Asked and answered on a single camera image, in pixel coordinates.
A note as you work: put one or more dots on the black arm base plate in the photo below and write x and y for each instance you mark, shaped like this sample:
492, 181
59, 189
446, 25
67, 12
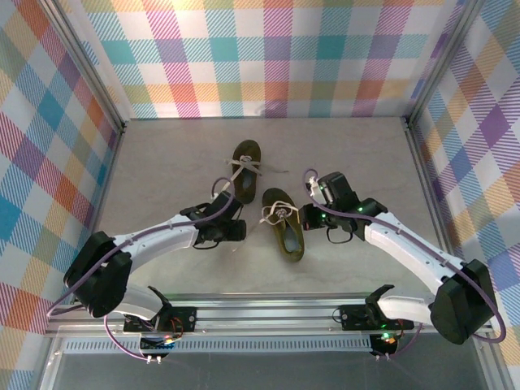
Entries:
353, 319
187, 319

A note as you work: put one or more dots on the long aluminium rail beam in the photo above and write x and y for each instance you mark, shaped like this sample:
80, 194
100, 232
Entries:
264, 315

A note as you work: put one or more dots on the olive green canvas shoe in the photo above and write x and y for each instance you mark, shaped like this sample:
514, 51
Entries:
276, 195
248, 148

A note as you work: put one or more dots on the aluminium frame post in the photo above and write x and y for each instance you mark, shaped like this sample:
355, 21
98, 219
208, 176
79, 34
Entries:
97, 81
443, 61

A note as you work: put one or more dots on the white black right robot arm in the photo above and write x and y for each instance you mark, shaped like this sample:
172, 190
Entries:
406, 250

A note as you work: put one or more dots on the aluminium table edge rail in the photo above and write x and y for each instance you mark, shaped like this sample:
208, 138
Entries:
109, 170
427, 183

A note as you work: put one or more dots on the aluminium frame leg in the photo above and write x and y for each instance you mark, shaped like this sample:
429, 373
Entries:
50, 365
489, 365

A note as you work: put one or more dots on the small electronics board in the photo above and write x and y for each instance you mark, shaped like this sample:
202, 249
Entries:
386, 343
158, 345

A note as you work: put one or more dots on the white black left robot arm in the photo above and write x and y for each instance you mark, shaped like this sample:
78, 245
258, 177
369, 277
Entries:
162, 241

